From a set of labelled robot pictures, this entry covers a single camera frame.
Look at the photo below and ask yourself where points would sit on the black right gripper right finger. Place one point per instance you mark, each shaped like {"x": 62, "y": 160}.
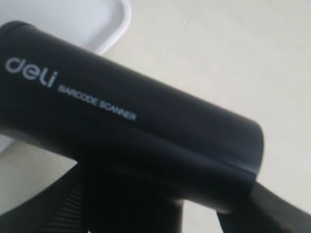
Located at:
{"x": 265, "y": 212}

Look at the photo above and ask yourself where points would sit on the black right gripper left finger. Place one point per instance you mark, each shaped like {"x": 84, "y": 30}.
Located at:
{"x": 67, "y": 203}

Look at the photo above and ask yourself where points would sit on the white plastic tray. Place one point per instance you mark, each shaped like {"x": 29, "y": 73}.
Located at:
{"x": 50, "y": 87}

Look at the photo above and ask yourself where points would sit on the black handheld barcode scanner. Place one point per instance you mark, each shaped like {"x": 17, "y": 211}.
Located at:
{"x": 154, "y": 147}

